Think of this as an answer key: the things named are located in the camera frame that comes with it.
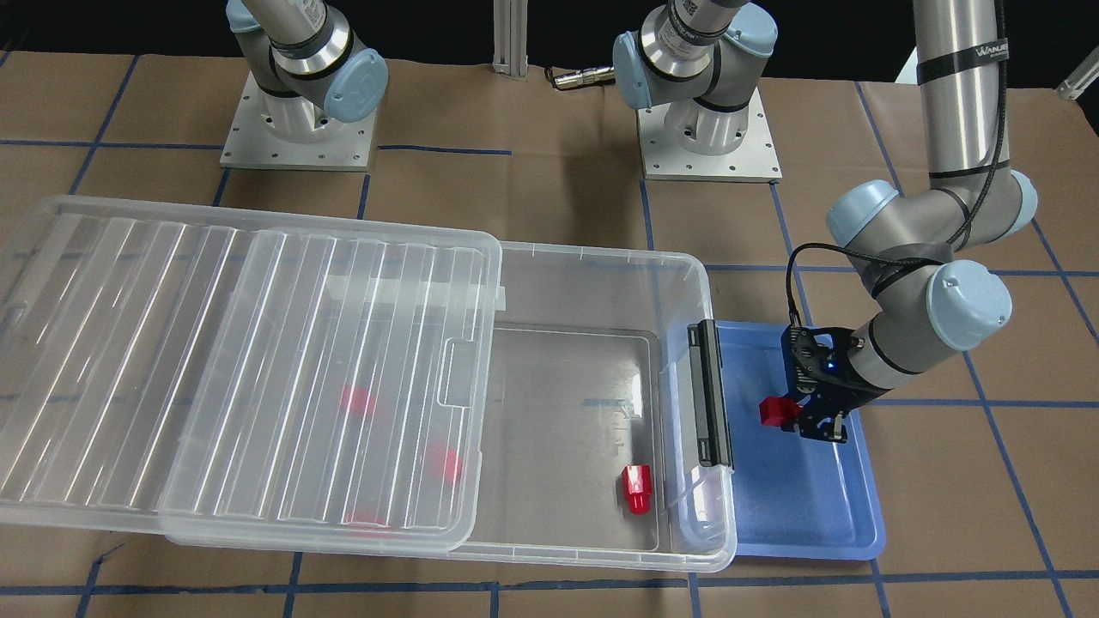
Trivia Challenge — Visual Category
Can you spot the aluminium frame post rear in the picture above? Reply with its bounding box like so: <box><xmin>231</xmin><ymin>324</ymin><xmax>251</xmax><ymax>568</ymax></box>
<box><xmin>492</xmin><ymin>0</ymin><xmax>529</xmax><ymax>81</ymax></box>

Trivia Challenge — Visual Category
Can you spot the clear plastic box lid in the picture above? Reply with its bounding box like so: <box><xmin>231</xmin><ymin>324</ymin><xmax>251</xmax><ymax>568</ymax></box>
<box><xmin>1</xmin><ymin>195</ymin><xmax>503</xmax><ymax>555</ymax></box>

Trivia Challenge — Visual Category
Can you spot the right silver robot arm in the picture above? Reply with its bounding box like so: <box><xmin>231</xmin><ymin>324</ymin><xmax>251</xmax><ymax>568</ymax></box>
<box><xmin>225</xmin><ymin>1</ymin><xmax>389</xmax><ymax>123</ymax></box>

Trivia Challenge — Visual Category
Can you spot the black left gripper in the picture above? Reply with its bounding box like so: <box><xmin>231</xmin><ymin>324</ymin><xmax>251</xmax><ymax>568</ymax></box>
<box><xmin>780</xmin><ymin>327</ymin><xmax>884</xmax><ymax>445</ymax></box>

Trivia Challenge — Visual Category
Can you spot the blue plastic tray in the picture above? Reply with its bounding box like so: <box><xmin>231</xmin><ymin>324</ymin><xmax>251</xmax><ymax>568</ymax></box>
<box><xmin>717</xmin><ymin>321</ymin><xmax>886</xmax><ymax>560</ymax></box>

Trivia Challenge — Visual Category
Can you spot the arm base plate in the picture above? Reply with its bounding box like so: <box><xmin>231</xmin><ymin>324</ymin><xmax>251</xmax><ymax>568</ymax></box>
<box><xmin>636</xmin><ymin>90</ymin><xmax>784</xmax><ymax>183</ymax></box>
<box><xmin>220</xmin><ymin>74</ymin><xmax>379</xmax><ymax>173</ymax></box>

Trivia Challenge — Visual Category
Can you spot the clear plastic storage box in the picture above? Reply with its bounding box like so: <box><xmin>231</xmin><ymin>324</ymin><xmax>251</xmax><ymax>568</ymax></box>
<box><xmin>449</xmin><ymin>241</ymin><xmax>739</xmax><ymax>573</ymax></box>

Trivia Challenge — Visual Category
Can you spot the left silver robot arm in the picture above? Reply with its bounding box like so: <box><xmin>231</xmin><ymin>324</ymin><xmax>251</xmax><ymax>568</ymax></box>
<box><xmin>612</xmin><ymin>1</ymin><xmax>1039</xmax><ymax>443</ymax></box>

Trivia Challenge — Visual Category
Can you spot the silver cable connector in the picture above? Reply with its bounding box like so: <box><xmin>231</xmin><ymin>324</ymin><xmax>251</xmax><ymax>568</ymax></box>
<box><xmin>544</xmin><ymin>66</ymin><xmax>617</xmax><ymax>91</ymax></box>

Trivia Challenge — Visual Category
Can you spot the black box latch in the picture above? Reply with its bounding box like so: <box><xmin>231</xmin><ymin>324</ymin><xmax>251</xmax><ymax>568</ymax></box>
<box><xmin>687</xmin><ymin>319</ymin><xmax>733</xmax><ymax>470</ymax></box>

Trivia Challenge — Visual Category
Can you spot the red cylinder block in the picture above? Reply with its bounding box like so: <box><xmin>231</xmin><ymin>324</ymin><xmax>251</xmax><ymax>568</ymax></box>
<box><xmin>620</xmin><ymin>464</ymin><xmax>654</xmax><ymax>516</ymax></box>

